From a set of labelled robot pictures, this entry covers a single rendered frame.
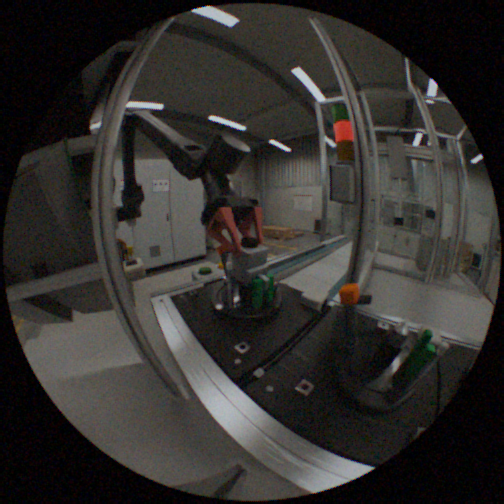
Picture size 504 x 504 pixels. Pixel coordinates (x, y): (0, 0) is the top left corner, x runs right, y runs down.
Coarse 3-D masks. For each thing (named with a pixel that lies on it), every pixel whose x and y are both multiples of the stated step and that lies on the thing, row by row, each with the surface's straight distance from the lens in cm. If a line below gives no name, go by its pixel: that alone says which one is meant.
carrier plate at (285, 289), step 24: (288, 288) 37; (192, 312) 30; (288, 312) 29; (312, 312) 30; (216, 336) 25; (240, 336) 24; (264, 336) 25; (288, 336) 25; (216, 360) 22; (240, 360) 22; (264, 360) 22
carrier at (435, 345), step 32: (320, 320) 29; (320, 352) 24; (352, 352) 22; (384, 352) 21; (416, 352) 24; (256, 384) 20; (288, 384) 20; (320, 384) 21; (352, 384) 20; (384, 384) 22; (416, 384) 18; (288, 416) 19; (320, 416) 19; (352, 416) 21; (384, 416) 22; (416, 416) 25; (352, 448) 20; (384, 448) 22
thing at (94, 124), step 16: (112, 48) 22; (96, 64) 19; (112, 64) 23; (80, 80) 17; (96, 80) 20; (64, 96) 18; (80, 96) 18; (96, 96) 20; (48, 112) 20; (64, 112) 19; (80, 112) 18; (96, 112) 20; (48, 128) 21; (64, 128) 20; (80, 128) 19; (96, 128) 20; (32, 144) 23; (48, 144) 22; (80, 160) 22; (80, 176) 25
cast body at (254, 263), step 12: (252, 240) 25; (252, 252) 24; (264, 252) 25; (240, 264) 25; (252, 264) 25; (264, 264) 27; (240, 276) 26; (252, 276) 25; (264, 276) 26; (264, 288) 25
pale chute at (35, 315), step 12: (12, 276) 28; (24, 300) 29; (36, 300) 30; (48, 300) 33; (12, 312) 40; (24, 312) 37; (36, 312) 34; (48, 312) 32; (60, 312) 35; (72, 312) 38
